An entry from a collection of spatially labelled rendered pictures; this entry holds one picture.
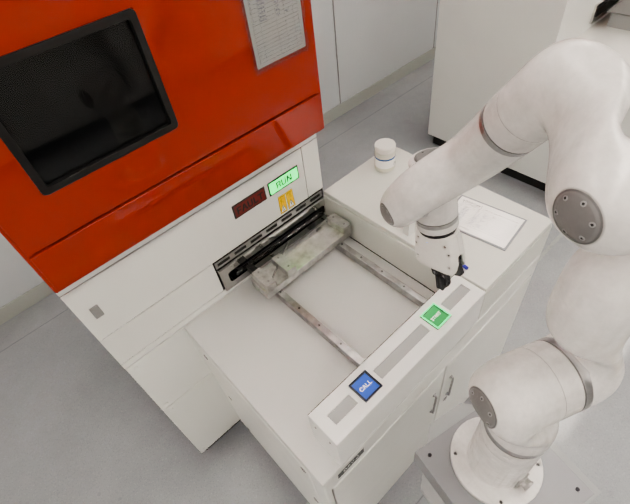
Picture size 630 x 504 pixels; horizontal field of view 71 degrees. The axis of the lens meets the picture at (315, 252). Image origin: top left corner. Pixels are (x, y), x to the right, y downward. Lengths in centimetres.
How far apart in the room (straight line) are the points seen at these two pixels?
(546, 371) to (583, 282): 20
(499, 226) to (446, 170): 68
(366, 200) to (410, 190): 70
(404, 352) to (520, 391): 44
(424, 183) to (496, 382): 32
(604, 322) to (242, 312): 103
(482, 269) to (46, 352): 226
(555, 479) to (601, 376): 43
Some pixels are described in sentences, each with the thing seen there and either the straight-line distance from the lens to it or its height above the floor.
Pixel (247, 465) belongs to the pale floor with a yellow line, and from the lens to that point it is 207.
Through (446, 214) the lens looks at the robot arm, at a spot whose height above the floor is 133.
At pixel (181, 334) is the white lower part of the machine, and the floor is 79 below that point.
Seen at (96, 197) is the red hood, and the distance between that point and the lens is 101.
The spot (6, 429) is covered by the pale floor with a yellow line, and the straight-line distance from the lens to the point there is 267.
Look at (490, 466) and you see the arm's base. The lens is 102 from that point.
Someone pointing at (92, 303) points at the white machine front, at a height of 110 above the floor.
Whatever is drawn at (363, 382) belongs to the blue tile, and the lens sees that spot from 107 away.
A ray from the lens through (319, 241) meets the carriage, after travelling 145.
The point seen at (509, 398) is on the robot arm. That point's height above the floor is 129.
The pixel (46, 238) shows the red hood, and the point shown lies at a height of 136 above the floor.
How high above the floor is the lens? 193
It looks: 47 degrees down
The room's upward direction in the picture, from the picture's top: 9 degrees counter-clockwise
